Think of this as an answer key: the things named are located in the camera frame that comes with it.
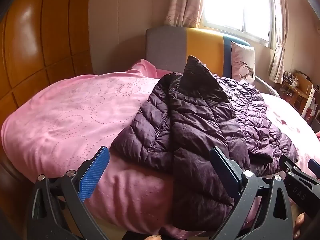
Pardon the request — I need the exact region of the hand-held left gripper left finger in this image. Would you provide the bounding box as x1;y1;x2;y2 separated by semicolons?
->
27;145;110;240

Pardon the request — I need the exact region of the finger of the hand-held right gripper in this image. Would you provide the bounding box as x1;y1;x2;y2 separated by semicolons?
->
308;158;320;179
278;154;302;178

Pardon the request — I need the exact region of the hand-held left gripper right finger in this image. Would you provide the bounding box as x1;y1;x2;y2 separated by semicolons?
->
209;147;293;240

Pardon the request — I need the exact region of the purple quilted down jacket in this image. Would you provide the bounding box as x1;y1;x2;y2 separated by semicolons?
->
110;55;299;233

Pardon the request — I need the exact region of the person's right hand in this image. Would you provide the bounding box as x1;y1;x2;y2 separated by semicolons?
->
293;212;306;240

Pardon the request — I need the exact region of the red paper bag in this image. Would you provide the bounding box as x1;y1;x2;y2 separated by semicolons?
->
307;106;317;123

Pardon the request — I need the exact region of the pink bed cover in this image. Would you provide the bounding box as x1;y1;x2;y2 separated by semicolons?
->
0;59;320;238

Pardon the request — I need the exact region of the wooden desk with clutter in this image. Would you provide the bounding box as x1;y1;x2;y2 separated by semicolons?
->
280;69;314;110

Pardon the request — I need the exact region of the pink star print curtain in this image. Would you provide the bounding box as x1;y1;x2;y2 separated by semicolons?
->
265;0;287;83
164;0;207;28

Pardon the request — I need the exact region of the deer print pillow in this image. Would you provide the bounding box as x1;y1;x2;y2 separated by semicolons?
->
230;41;256;85

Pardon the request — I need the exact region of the grey yellow blue headboard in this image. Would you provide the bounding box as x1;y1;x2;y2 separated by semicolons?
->
146;26;252;80

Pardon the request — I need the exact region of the wooden wardrobe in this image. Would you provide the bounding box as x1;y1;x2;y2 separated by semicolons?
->
0;0;98;135

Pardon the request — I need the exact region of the window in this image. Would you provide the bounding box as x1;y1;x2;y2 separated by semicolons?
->
200;0;278;48

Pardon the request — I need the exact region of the grey bed rail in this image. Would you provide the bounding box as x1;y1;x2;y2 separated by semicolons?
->
254;76;280;97

